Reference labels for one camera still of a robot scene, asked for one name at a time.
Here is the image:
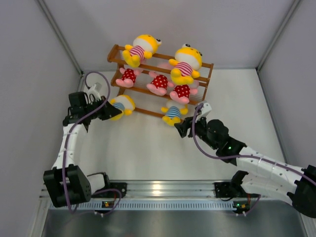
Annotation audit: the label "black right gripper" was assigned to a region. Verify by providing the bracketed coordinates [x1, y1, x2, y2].
[175, 113, 218, 150]

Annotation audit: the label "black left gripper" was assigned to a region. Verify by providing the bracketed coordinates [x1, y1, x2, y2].
[83, 95, 121, 120]

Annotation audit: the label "yellow toy blue stripes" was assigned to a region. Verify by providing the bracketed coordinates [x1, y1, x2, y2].
[110, 94, 136, 120]
[161, 100, 188, 126]

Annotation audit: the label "pink toy red dots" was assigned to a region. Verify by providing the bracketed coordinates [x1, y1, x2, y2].
[146, 71, 174, 96]
[169, 80, 199, 105]
[116, 67, 143, 88]

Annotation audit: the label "yellow toy pink stripes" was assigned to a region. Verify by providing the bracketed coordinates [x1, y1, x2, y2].
[169, 43, 202, 85]
[122, 34, 162, 68]

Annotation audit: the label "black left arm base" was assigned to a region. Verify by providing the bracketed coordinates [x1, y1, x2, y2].
[87, 172, 127, 198]

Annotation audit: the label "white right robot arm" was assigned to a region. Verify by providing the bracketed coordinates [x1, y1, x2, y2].
[175, 117, 316, 218]

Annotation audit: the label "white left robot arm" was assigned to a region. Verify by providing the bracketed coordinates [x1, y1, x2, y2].
[43, 91, 122, 208]

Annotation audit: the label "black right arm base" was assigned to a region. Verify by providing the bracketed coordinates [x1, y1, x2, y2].
[214, 171, 259, 200]

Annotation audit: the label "brown wooden toy shelf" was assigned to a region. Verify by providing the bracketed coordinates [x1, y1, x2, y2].
[107, 44, 214, 119]

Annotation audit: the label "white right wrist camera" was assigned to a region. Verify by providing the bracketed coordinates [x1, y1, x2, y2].
[195, 101, 212, 121]

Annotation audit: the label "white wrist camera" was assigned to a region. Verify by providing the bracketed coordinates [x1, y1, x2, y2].
[195, 101, 212, 121]
[87, 82, 102, 101]

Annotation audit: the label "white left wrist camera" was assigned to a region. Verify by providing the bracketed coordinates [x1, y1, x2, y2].
[87, 82, 102, 101]

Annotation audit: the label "aluminium mounting rail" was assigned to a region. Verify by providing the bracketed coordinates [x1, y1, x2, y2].
[39, 179, 309, 212]

